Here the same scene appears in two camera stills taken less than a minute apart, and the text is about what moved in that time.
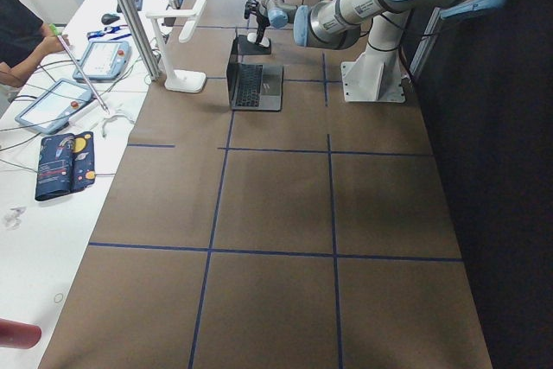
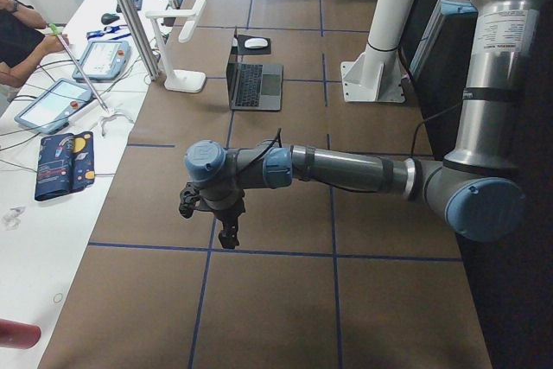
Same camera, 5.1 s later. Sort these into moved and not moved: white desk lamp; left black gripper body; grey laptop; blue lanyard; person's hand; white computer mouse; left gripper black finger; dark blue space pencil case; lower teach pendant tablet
Moved: left black gripper body; left gripper black finger; white computer mouse
Not moved: person's hand; white desk lamp; grey laptop; lower teach pendant tablet; dark blue space pencil case; blue lanyard
